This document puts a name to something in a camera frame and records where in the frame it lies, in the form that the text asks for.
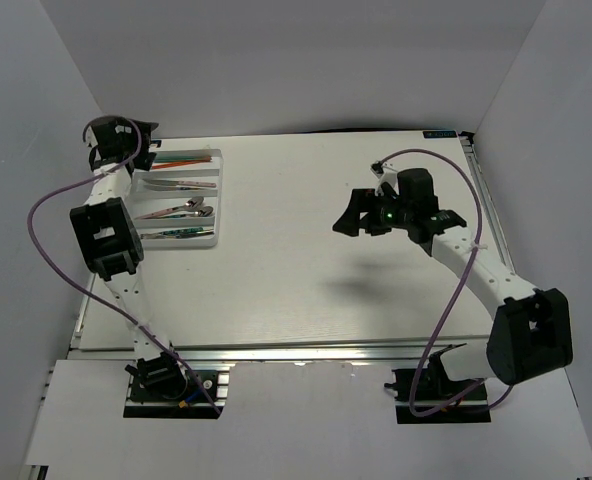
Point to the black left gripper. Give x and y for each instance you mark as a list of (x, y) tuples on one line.
[(145, 158)]

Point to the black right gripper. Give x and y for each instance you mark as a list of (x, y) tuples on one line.
[(363, 201)]

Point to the teal chopstick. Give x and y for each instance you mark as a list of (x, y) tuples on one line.
[(162, 160), (179, 156)]

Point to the pink handled knife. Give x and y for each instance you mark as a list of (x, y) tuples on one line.
[(205, 185)]

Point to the orange chopstick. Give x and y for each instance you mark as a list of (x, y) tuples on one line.
[(169, 165), (180, 162)]

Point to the pink handled spoon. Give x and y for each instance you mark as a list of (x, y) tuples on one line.
[(190, 205)]

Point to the green handled spoon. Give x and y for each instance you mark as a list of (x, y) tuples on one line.
[(203, 212)]

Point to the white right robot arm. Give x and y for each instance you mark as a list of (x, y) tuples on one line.
[(531, 329)]

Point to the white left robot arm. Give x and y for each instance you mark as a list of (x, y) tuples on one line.
[(111, 246)]

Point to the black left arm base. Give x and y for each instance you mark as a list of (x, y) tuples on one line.
[(161, 388)]

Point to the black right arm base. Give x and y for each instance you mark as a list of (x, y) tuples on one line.
[(434, 388)]

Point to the white cutlery tray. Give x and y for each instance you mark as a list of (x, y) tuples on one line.
[(182, 233)]

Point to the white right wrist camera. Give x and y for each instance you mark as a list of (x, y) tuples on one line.
[(383, 172)]

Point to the aluminium table frame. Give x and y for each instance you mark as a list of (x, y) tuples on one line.
[(308, 326)]

